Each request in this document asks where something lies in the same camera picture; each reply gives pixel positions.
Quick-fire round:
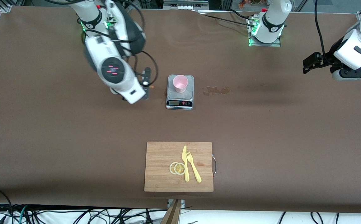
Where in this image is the pink plastic cup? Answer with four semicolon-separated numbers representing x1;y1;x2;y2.
173;75;189;93

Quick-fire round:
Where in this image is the silver digital kitchen scale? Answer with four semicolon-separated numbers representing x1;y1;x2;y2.
166;74;195;110

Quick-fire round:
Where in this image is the wooden cutting board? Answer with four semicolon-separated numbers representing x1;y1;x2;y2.
144;142;217;192

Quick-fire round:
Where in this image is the yellow plastic knife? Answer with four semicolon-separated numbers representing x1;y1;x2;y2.
182;145;190;182

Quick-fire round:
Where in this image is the yellow plastic fork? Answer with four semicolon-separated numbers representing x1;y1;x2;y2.
186;151;202;183

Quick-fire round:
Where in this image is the brown paper table cover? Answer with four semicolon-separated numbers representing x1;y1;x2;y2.
0;6;361;214

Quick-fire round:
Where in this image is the wooden beam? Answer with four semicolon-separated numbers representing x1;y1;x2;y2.
160;199;182;224

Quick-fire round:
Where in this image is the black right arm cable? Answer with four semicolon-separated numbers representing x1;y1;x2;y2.
81;0;159;94

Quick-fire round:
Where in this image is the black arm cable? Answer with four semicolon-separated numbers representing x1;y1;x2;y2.
314;0;327;57
81;0;159;94

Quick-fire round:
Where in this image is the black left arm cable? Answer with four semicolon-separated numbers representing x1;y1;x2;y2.
314;0;327;57

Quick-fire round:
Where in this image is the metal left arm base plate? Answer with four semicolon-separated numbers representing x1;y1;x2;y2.
248;17;281;47

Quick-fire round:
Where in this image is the black cable on table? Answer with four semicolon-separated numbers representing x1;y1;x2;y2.
193;9;256;28

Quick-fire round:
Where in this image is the small metal bracket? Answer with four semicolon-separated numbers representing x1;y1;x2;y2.
167;199;185;208

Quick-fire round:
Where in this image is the aluminium frame profile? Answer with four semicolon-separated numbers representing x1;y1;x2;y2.
0;0;13;13

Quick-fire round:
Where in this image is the teal floor cable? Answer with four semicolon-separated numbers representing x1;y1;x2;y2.
18;205;28;224

